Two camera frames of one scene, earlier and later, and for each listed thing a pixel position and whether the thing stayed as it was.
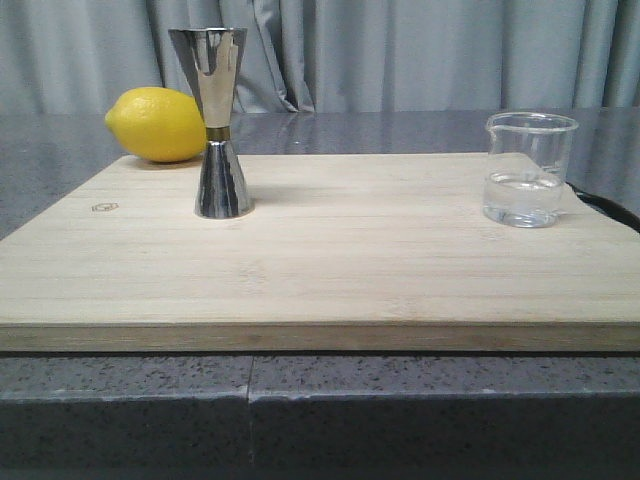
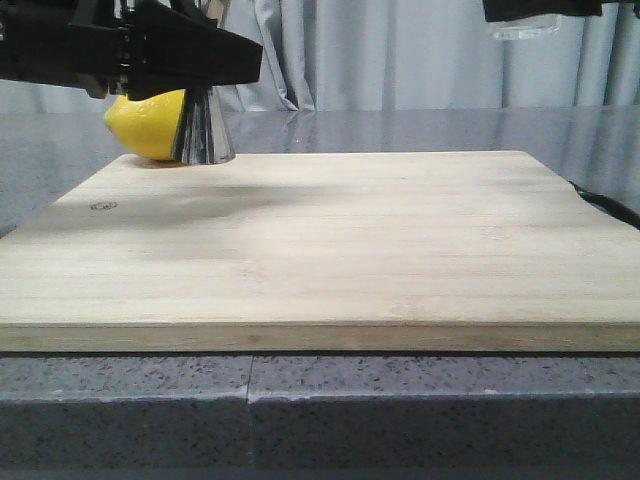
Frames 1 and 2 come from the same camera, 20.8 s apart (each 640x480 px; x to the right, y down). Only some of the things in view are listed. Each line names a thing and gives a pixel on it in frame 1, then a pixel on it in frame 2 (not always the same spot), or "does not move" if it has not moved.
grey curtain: (76, 57) does not move
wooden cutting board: (340, 252) does not move
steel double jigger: (212, 56) to (202, 136)
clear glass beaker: (525, 168) to (524, 27)
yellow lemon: (160, 124) does not move
